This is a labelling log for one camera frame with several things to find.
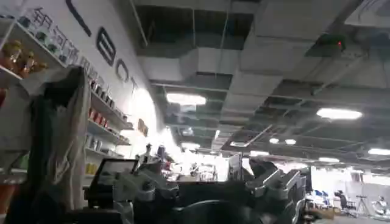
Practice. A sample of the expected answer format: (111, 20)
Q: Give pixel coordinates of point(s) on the white shelf with goods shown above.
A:
(103, 121)

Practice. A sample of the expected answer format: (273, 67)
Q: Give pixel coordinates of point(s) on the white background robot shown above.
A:
(381, 207)

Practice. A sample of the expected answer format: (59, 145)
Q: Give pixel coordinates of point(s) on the black ceiling device red light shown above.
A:
(330, 42)

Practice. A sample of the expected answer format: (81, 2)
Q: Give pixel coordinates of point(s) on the long ceiling light panel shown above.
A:
(339, 114)
(186, 99)
(379, 151)
(328, 159)

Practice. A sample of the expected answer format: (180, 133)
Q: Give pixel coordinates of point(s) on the grey dark garment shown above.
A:
(61, 143)

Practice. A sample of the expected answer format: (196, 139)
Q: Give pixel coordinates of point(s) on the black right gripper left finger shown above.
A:
(143, 187)

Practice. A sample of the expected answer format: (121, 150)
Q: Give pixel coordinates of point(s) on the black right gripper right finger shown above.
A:
(274, 188)

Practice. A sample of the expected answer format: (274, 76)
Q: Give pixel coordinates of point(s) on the person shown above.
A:
(342, 199)

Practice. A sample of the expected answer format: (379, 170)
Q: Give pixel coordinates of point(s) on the tripod stand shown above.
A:
(362, 205)

